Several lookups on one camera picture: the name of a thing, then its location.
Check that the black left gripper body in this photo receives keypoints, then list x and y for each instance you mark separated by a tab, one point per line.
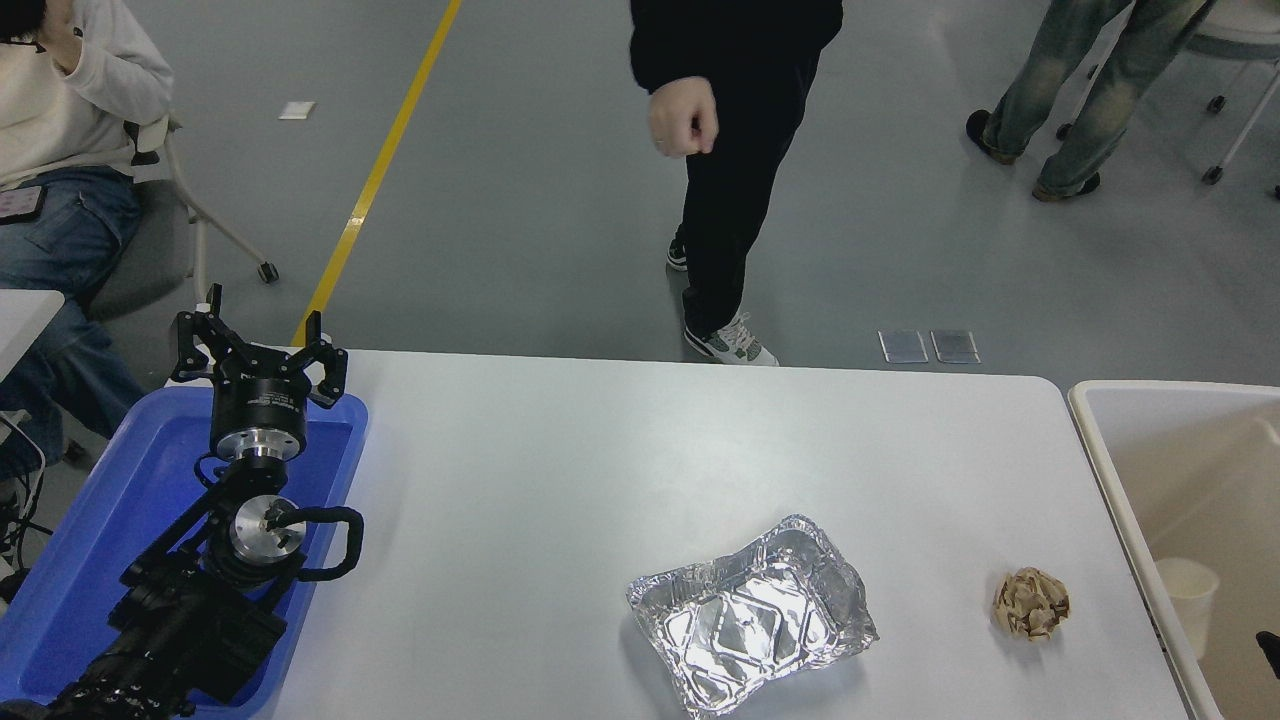
258	400

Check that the white paper cup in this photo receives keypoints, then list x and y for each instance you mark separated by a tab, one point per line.
1190	600

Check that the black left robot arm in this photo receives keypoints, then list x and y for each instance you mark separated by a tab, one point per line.
180	625

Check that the seated person's hand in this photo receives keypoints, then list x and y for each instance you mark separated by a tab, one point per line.
58	30

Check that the standing person's right hand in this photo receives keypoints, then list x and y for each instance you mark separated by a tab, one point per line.
682	118

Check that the grey office chair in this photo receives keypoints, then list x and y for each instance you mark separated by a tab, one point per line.
150	250

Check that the small white side table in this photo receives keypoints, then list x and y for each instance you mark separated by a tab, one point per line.
22	315

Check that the blue plastic tray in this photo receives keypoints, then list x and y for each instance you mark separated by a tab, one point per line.
110	510

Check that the phone with pink case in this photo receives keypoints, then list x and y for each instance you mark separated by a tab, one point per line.
18	203

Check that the seated person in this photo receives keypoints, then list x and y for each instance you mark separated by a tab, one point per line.
60	110

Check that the standing person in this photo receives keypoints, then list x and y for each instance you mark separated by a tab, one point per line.
740	200

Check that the crumpled silver foil tray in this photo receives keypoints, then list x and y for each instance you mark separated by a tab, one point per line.
750	620

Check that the clear floor plate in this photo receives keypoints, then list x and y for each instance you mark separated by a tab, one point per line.
955	346
903	346

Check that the crumpled tan paper ball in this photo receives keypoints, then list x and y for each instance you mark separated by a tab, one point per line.
1032	605

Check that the walking person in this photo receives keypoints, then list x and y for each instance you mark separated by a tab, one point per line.
1090	90

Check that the large pale bin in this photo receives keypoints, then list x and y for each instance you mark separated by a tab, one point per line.
1200	470

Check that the white wheeled chair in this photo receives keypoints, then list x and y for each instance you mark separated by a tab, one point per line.
1245	30

